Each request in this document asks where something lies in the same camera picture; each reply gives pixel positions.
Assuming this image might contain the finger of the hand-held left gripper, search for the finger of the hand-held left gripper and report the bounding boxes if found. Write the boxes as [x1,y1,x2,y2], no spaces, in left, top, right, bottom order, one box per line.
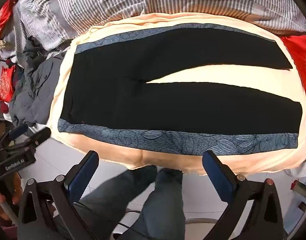
[30,127,51,145]
[8,124,28,140]

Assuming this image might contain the person's right leg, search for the person's right leg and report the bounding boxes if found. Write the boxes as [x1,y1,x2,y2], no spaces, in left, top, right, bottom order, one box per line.
[133,167,184,240]

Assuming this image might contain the metal bar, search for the metal bar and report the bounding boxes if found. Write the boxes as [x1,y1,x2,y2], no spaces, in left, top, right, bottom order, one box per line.
[290,179,306,212]

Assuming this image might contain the small red embroidered cushion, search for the small red embroidered cushion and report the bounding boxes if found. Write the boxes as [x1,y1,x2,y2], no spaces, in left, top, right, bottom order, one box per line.
[0,65,17,103]
[0,0,17,40]

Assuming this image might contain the peach bed sheet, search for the peach bed sheet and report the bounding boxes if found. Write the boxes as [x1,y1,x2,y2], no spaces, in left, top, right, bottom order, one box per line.
[46,12,306,177]

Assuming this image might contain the large red embroidered cushion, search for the large red embroidered cushion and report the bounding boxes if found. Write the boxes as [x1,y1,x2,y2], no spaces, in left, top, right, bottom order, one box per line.
[279,32,306,142]

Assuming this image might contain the black pants with blue stripes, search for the black pants with blue stripes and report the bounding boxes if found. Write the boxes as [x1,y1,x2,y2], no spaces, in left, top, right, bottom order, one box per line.
[57,23,304,157]

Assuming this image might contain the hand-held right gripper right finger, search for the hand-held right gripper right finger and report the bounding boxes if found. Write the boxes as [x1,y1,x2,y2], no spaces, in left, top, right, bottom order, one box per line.
[202,150,285,240]

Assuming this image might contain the grey clothes pile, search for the grey clothes pile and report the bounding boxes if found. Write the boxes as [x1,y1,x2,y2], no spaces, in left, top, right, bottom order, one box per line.
[8,36,73,128]

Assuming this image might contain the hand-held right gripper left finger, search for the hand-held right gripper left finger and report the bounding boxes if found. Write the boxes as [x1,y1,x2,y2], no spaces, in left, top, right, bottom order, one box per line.
[16,150,101,240]

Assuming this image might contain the grey white striped quilt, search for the grey white striped quilt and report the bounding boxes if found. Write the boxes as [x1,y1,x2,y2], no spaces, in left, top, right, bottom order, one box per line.
[11,0,306,55]

